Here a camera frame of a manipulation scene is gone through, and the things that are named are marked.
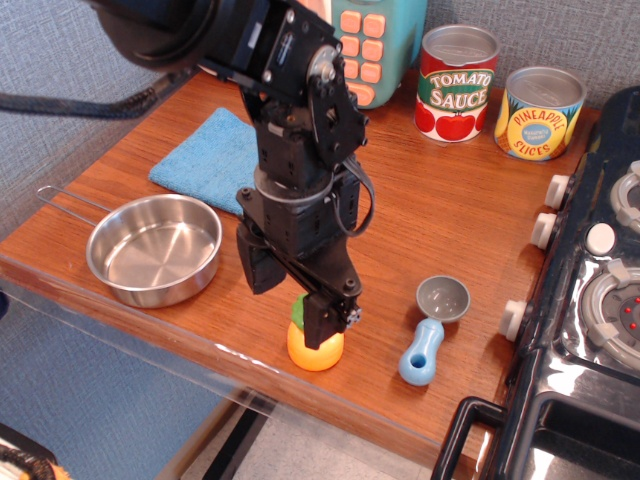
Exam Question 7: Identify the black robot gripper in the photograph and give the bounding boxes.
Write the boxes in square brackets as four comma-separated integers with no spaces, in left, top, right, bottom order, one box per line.
[236,169,362,350]

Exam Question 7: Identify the orange toy with green cap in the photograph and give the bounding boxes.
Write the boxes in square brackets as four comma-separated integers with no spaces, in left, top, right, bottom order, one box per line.
[286,294,345,372]

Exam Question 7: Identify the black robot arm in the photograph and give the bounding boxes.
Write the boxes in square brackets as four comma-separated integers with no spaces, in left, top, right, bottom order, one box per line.
[93,1,373,349]

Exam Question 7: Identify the tomato sauce can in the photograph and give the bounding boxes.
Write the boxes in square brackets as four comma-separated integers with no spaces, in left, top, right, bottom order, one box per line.
[414,24,501,143]

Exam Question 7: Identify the pineapple slices can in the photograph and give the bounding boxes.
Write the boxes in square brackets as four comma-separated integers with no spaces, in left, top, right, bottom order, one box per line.
[494,66,587,162]

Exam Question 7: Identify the stainless steel pan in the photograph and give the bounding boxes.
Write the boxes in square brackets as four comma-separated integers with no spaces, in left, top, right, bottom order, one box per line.
[36,185,223,309]

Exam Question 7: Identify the blue grey toy scoop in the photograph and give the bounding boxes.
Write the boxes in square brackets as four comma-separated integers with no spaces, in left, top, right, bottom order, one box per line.
[398,275,471,387]

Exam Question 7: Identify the blue folded cloth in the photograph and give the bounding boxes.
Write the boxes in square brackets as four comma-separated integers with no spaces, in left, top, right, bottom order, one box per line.
[149,108,258,215]

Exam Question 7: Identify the teal toy microwave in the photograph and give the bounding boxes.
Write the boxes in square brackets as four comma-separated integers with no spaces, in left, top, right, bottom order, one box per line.
[302,0,428,109]

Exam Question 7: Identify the orange plush toy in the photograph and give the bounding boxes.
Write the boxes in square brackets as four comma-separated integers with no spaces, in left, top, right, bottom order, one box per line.
[1,445,70,480]

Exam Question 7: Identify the black toy stove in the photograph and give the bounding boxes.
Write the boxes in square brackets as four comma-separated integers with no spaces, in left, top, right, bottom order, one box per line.
[432,87,639,479]

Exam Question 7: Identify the black braided cable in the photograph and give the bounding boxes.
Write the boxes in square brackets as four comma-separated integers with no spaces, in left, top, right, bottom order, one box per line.
[0,69,194,121]

